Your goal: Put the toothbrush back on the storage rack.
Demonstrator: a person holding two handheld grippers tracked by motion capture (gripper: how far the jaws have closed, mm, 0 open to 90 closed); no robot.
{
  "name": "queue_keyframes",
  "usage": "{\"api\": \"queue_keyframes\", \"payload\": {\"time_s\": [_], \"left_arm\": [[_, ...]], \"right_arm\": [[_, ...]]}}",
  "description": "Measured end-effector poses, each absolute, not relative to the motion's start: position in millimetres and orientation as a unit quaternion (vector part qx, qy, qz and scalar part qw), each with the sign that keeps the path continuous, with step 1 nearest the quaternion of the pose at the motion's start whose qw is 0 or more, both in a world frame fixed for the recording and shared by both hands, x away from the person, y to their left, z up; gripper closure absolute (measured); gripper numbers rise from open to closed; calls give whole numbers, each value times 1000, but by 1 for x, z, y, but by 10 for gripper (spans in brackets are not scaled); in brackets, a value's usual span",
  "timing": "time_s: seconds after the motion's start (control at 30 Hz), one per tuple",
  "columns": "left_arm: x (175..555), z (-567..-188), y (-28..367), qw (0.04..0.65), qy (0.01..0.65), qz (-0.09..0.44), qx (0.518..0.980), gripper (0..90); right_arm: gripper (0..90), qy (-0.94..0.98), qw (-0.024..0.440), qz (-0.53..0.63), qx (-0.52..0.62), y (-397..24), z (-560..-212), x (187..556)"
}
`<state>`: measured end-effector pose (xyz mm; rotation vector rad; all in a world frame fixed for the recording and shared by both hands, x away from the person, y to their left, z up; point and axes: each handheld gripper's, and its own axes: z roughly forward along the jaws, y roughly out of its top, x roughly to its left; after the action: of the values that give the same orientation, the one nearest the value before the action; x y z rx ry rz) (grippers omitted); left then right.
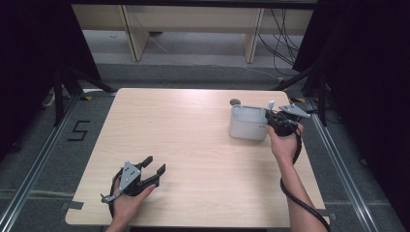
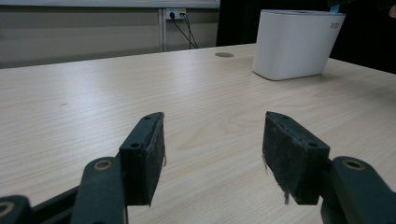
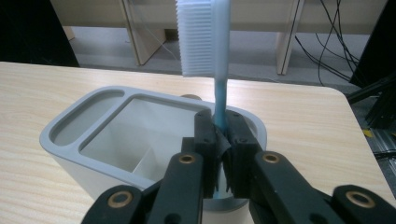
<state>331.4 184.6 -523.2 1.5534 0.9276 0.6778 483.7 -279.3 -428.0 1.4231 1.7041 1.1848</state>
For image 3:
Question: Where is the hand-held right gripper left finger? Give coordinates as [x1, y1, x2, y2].
[181, 108, 232, 199]

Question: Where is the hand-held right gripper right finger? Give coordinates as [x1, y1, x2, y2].
[222, 109, 264, 199]

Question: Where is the blue and white toothbrush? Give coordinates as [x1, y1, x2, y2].
[176, 0, 233, 200]

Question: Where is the white toothbrush holder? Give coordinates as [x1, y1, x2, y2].
[39, 86, 268, 224]

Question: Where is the beige wooden furniture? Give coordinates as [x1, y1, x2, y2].
[49, 0, 389, 76]

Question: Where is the black metal stand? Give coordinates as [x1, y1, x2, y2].
[346, 72, 396, 130]

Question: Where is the dark panel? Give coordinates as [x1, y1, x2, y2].
[0, 0, 80, 68]
[348, 0, 396, 90]

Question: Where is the black cable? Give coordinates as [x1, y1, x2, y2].
[293, 0, 353, 87]
[315, 0, 362, 68]

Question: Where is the grey metal floor rail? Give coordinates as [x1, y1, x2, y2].
[362, 127, 396, 190]

